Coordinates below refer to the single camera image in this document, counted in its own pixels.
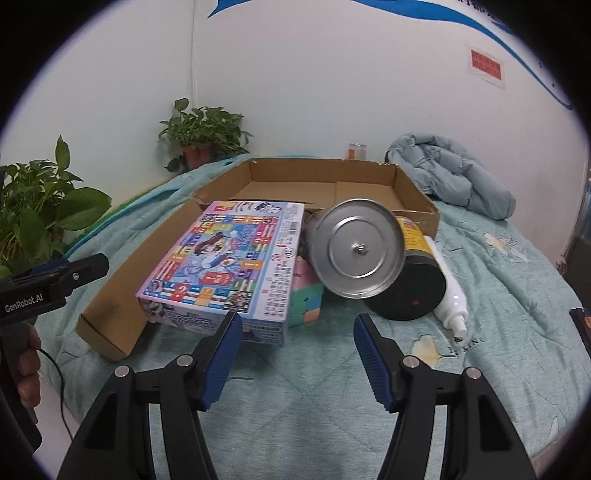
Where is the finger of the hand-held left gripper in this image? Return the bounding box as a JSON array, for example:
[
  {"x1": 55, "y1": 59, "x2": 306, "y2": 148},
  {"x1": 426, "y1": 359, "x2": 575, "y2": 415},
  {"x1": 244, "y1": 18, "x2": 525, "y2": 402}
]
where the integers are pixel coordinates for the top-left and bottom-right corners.
[{"x1": 9, "y1": 253, "x2": 110, "y2": 301}]

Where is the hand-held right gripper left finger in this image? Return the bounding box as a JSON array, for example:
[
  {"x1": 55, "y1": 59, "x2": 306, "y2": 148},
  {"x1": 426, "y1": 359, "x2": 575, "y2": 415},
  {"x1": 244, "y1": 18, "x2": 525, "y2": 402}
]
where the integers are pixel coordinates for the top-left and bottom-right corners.
[{"x1": 58, "y1": 311, "x2": 244, "y2": 480}]

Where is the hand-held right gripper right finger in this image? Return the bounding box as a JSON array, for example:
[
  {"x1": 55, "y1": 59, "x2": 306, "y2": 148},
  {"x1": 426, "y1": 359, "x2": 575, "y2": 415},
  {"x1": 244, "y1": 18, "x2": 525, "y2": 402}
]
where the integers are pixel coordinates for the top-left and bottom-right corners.
[{"x1": 353, "y1": 313, "x2": 536, "y2": 480}]

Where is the dark jar with yellow label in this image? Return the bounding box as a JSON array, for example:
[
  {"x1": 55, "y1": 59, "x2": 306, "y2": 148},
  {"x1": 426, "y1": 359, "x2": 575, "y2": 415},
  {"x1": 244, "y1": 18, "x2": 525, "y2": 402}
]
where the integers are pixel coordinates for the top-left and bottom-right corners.
[{"x1": 362, "y1": 215, "x2": 448, "y2": 322}]

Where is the pastel puzzle cube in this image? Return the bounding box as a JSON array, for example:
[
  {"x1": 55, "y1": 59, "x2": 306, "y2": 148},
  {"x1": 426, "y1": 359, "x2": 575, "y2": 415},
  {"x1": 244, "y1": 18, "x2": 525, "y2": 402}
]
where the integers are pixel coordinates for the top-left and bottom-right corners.
[{"x1": 288, "y1": 258, "x2": 325, "y2": 328}]

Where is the white spray bottle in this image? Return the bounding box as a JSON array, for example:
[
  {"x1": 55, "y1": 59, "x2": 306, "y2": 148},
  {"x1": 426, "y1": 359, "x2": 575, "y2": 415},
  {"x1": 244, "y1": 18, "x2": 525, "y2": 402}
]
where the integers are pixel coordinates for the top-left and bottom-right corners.
[{"x1": 422, "y1": 234, "x2": 469, "y2": 337}]

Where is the round metal tin can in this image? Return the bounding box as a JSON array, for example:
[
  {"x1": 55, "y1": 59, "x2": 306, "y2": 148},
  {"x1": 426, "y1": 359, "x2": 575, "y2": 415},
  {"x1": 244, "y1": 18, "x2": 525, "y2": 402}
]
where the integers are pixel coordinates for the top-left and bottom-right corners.
[{"x1": 302, "y1": 198, "x2": 407, "y2": 300}]

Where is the cardboard box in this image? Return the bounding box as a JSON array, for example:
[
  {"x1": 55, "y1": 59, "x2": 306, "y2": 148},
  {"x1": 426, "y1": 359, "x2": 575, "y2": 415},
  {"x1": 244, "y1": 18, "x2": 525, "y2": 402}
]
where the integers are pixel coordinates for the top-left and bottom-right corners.
[{"x1": 191, "y1": 157, "x2": 441, "y2": 241}]

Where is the person's left hand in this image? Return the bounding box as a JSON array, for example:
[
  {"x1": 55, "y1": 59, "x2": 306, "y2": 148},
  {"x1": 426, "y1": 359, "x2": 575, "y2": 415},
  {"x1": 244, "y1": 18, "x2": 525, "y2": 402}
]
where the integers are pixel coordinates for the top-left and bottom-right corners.
[{"x1": 13, "y1": 322, "x2": 43, "y2": 409}]

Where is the large-leaf green plant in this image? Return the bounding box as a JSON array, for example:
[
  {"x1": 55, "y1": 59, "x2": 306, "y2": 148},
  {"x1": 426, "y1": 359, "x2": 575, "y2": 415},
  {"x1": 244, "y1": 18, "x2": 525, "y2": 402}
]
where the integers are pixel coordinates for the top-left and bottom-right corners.
[{"x1": 0, "y1": 135, "x2": 113, "y2": 278}]

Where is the teal quilted blanket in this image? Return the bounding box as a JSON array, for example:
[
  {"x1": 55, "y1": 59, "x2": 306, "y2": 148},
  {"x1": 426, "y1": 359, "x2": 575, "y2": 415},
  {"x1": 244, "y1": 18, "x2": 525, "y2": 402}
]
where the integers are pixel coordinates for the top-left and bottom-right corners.
[{"x1": 34, "y1": 154, "x2": 591, "y2": 480}]

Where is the potted plant in red pot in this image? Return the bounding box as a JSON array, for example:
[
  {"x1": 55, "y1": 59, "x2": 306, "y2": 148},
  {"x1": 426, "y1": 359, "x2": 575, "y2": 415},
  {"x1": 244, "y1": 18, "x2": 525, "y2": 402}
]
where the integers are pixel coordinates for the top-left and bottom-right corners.
[{"x1": 158, "y1": 98, "x2": 254, "y2": 174}]

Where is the light blue puffer jacket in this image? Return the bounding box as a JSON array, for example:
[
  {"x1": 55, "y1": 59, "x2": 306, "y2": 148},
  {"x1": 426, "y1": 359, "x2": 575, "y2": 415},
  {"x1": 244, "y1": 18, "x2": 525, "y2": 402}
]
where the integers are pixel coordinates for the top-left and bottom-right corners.
[{"x1": 384, "y1": 133, "x2": 517, "y2": 220}]

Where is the dark box with orange print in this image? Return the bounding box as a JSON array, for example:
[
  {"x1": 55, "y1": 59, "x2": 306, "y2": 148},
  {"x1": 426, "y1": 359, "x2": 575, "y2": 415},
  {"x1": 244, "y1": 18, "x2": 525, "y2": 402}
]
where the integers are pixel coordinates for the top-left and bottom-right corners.
[{"x1": 569, "y1": 305, "x2": 591, "y2": 358}]

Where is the thin black cable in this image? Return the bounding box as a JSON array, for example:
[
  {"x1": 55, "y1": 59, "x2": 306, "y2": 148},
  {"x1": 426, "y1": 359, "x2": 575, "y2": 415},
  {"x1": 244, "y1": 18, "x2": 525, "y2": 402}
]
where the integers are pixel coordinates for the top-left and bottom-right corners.
[{"x1": 37, "y1": 348, "x2": 77, "y2": 444}]

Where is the red wall sign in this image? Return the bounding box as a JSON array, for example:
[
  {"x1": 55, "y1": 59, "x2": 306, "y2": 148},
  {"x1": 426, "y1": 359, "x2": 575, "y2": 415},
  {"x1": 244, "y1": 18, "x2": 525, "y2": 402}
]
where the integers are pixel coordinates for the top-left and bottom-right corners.
[{"x1": 466, "y1": 44, "x2": 506, "y2": 88}]

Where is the blue wall decal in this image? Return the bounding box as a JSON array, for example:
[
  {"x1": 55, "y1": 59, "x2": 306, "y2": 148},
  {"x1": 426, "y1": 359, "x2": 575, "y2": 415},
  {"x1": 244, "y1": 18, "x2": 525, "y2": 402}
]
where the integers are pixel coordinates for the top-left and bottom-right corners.
[{"x1": 206, "y1": 0, "x2": 575, "y2": 112}]

